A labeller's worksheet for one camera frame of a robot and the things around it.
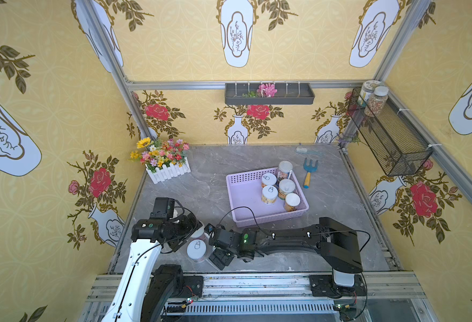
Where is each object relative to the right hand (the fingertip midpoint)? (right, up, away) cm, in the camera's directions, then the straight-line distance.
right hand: (220, 242), depth 81 cm
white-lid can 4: (+32, +15, +9) cm, 36 cm away
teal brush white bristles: (+46, +39, +37) cm, 71 cm away
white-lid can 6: (-8, +4, -1) cm, 9 cm away
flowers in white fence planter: (-29, +33, +14) cm, 46 cm away
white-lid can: (+22, +24, +17) cm, 37 cm away
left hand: (-12, +6, -4) cm, 14 cm away
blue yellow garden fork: (+47, +29, +29) cm, 62 cm away
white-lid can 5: (-9, -2, -3) cm, 10 cm away
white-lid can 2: (+22, +17, +13) cm, 31 cm away
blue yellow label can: (+29, +29, +13) cm, 43 cm away
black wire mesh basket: (+72, +41, +2) cm, 83 cm away
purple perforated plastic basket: (+11, +18, +18) cm, 28 cm away
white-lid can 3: (+30, +22, +12) cm, 38 cm away
